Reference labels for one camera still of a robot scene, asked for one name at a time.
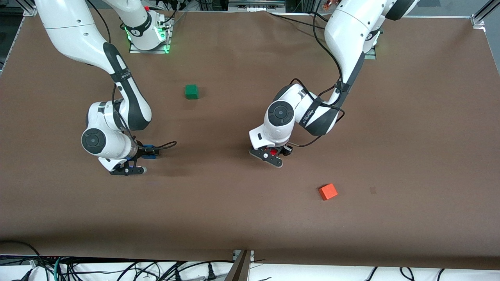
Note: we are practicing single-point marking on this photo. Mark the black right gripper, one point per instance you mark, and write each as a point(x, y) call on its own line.
point(141, 152)

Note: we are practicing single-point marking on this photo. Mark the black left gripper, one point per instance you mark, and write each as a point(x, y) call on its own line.
point(286, 149)

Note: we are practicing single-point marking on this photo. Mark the red wooden block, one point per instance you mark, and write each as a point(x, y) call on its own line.
point(275, 150)

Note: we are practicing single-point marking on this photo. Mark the blue wooden block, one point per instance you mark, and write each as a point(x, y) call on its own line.
point(150, 148)

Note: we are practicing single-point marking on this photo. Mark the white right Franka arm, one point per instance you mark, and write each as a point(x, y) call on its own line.
point(78, 31)

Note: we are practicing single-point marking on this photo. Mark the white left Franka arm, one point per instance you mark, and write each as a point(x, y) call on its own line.
point(347, 27)

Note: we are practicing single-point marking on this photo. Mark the orange wooden block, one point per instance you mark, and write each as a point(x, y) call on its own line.
point(328, 192)

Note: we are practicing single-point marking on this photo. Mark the green wooden block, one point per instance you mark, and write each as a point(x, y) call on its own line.
point(191, 91)

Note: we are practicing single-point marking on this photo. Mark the dark table support beam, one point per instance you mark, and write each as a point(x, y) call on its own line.
point(240, 269)

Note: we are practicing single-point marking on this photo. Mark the black power plug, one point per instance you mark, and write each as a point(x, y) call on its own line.
point(211, 272)

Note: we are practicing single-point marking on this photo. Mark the grey metal equipment box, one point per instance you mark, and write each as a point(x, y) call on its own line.
point(256, 4)

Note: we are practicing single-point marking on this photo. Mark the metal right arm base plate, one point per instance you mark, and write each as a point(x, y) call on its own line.
point(134, 48)

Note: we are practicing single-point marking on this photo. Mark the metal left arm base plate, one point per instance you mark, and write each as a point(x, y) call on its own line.
point(371, 54)

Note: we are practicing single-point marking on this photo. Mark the aluminium frame corner profile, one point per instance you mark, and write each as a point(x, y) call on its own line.
point(482, 15)
point(30, 8)

